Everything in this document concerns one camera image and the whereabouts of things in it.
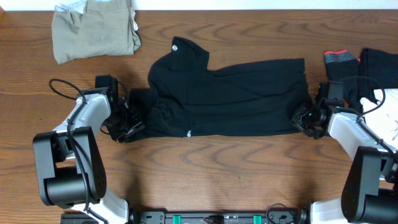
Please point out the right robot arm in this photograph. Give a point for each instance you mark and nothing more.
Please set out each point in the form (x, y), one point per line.
(370, 192)

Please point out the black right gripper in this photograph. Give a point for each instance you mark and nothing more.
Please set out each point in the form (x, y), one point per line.
(296, 118)

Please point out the black polo shirt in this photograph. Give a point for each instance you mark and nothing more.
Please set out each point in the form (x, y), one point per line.
(186, 99)

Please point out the folded khaki pants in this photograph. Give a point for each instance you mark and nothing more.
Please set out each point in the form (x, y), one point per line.
(85, 29)

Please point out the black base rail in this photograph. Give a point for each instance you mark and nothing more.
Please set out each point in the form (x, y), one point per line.
(277, 216)

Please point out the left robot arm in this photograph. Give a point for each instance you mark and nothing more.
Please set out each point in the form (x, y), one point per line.
(70, 171)

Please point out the white printed t-shirt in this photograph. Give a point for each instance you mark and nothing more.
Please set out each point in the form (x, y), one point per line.
(383, 121)

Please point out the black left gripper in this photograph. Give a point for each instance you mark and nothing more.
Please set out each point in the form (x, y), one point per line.
(125, 125)

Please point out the black garment with red trim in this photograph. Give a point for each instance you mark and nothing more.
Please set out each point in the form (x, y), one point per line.
(374, 69)

